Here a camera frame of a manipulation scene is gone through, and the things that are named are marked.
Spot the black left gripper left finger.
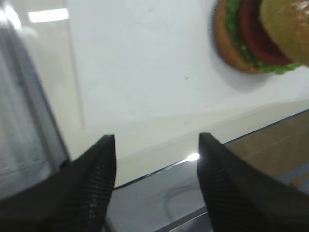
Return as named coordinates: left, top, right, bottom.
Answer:
left=0, top=135, right=117, bottom=232

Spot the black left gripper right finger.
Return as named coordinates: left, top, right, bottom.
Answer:
left=197, top=132, right=309, bottom=232

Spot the sesame top bun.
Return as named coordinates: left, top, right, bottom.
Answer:
left=260, top=0, right=309, bottom=66

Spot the silver metal baking tray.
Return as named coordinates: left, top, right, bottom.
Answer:
left=18, top=0, right=309, bottom=232

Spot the bottom burger bun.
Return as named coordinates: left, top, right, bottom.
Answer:
left=214, top=0, right=275, bottom=74

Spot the red tomato slice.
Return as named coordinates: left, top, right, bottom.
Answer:
left=238, top=0, right=293, bottom=66

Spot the green lettuce leaf on burger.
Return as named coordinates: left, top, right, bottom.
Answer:
left=215, top=0, right=301, bottom=75

